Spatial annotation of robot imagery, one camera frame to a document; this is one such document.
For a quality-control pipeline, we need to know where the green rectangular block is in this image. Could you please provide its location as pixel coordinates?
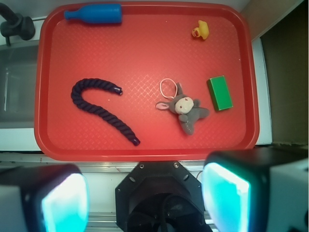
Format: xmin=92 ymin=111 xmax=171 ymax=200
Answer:
xmin=207 ymin=76 xmax=233 ymax=111

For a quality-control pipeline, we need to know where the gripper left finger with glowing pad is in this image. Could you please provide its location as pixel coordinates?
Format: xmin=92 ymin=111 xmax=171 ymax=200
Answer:
xmin=0 ymin=164 xmax=90 ymax=232

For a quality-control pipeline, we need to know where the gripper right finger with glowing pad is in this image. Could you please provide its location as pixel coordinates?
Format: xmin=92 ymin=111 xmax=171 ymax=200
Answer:
xmin=202 ymin=147 xmax=309 ymax=232

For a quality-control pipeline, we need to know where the metal sink basin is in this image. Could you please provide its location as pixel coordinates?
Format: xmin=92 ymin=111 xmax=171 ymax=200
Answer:
xmin=0 ymin=45 xmax=38 ymax=129

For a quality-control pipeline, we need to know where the red plastic tray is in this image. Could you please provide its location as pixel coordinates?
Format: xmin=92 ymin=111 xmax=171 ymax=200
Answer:
xmin=34 ymin=2 xmax=259 ymax=161

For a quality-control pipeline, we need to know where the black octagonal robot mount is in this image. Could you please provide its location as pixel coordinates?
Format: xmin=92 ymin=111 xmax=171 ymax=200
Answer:
xmin=115 ymin=161 xmax=212 ymax=232

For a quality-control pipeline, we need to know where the blue plastic bottle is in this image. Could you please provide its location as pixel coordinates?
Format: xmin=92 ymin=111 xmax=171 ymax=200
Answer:
xmin=64 ymin=3 xmax=122 ymax=24

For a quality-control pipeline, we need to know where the dark blue twisted rope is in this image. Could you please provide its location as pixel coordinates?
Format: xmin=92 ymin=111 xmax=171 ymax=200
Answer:
xmin=70 ymin=78 xmax=141 ymax=146

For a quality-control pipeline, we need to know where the yellow rubber duck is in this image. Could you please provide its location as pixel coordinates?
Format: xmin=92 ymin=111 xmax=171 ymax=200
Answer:
xmin=192 ymin=20 xmax=210 ymax=40

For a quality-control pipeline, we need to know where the grey plush donkey keychain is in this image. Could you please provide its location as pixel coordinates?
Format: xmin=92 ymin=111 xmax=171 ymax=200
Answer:
xmin=155 ymin=78 xmax=210 ymax=135

